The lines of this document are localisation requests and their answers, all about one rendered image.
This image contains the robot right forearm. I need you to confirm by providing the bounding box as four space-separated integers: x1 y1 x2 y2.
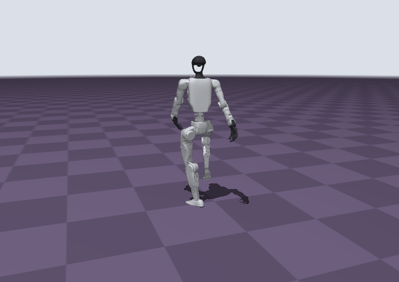
222 101 236 126

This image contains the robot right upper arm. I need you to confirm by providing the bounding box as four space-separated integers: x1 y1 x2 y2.
211 79 227 109

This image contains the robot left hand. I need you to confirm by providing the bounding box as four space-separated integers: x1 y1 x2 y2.
172 116 183 130

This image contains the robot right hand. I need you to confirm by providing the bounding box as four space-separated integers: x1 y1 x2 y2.
229 120 238 142

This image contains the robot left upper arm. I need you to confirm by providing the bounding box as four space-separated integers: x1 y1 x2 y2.
176 79 189 105

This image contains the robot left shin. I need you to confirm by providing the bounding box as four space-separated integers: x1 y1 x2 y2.
185 164 200 201

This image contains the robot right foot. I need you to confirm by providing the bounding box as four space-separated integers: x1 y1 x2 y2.
203 168 211 181

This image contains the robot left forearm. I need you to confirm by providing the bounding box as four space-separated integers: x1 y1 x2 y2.
170 97 180 120

